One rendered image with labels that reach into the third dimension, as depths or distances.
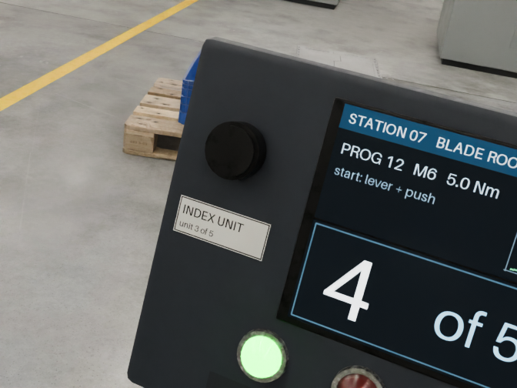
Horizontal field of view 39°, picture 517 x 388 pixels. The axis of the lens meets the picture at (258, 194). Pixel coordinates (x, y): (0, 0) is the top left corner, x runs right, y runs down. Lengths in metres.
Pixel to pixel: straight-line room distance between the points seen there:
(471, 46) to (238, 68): 5.84
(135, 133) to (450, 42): 3.42
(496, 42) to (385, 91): 5.86
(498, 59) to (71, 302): 4.58
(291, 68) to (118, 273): 2.19
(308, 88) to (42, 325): 1.97
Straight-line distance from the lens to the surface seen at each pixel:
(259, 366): 0.36
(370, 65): 3.72
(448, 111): 0.33
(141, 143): 3.39
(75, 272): 2.51
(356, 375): 0.35
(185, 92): 3.38
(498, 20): 6.16
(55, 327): 2.26
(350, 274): 0.35
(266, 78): 0.35
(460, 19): 6.14
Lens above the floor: 1.34
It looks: 25 degrees down
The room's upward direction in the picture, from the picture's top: 9 degrees clockwise
